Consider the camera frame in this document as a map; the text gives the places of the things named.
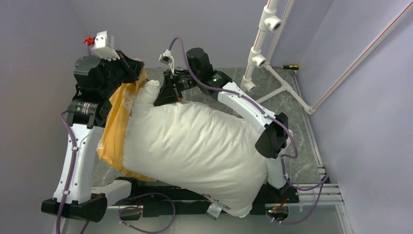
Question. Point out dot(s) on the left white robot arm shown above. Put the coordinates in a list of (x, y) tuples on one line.
[(87, 115)]

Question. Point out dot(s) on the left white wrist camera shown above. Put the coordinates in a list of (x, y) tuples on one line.
[(102, 45)]

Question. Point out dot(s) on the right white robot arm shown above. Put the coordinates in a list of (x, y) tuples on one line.
[(274, 135)]

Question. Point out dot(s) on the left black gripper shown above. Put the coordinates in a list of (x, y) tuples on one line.
[(133, 68)]

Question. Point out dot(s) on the aluminium rail frame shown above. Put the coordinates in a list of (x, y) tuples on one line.
[(313, 195)]

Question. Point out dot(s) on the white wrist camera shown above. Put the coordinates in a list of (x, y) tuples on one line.
[(102, 45), (168, 59)]

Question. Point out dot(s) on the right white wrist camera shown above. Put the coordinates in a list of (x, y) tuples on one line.
[(168, 59)]

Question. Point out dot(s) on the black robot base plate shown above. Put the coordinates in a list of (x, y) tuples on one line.
[(145, 194)]

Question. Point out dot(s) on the white PVC pipe frame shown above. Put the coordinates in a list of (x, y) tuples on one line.
[(328, 39)]

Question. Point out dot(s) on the white pillow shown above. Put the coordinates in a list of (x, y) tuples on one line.
[(190, 145)]

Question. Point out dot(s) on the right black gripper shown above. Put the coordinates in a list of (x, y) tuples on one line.
[(168, 94)]

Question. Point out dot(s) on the screwdriver at back right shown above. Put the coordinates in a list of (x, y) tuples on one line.
[(290, 67)]

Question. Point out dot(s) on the yellow blue pillowcase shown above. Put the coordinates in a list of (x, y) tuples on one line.
[(110, 148)]

